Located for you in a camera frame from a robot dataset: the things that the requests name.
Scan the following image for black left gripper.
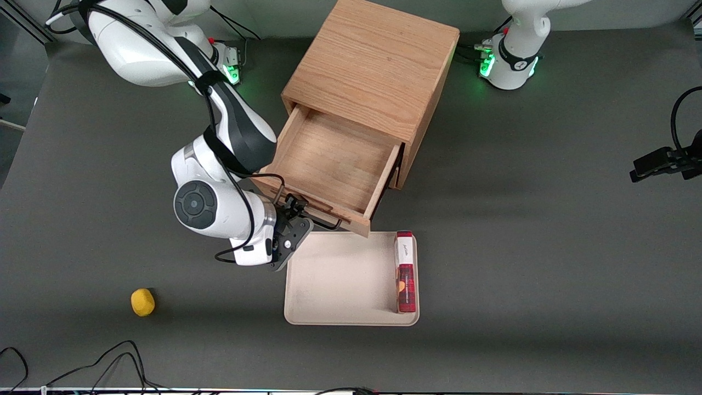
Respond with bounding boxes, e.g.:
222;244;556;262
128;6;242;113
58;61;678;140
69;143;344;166
629;128;702;183

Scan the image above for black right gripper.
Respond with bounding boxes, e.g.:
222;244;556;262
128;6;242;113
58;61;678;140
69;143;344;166
267;194;314;273

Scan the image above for black metal drawer handle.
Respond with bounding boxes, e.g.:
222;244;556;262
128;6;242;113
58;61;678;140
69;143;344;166
271;184;342;232

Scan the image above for wooden drawer cabinet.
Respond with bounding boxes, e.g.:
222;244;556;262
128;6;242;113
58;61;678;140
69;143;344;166
281;0;461;191

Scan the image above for beige plastic tray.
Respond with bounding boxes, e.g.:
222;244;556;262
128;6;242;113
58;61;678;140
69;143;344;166
284;231;421;327

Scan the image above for red and white carton box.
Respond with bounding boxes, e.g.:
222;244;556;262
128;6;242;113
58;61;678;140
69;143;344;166
394;230;418;314

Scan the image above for yellow lemon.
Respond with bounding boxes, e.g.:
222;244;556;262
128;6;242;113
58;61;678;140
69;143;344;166
131;288;156;318

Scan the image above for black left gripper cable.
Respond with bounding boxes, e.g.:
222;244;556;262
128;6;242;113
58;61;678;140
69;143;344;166
670;86;702;153

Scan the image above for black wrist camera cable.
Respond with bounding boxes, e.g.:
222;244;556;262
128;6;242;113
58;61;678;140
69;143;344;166
47;0;286;264

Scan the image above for black right arm base cable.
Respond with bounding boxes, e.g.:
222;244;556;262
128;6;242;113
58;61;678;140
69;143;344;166
208;5;263;70

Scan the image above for black floor cable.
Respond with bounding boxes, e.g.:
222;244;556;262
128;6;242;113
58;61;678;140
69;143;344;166
87;352;150;393
45;340;172;393
0;346;30;393

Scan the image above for black left arm base cables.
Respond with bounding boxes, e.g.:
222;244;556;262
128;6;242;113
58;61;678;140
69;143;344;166
455;16;514;64

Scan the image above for aluminium frame rail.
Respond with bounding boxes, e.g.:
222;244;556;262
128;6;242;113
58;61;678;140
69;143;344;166
0;0;56;44

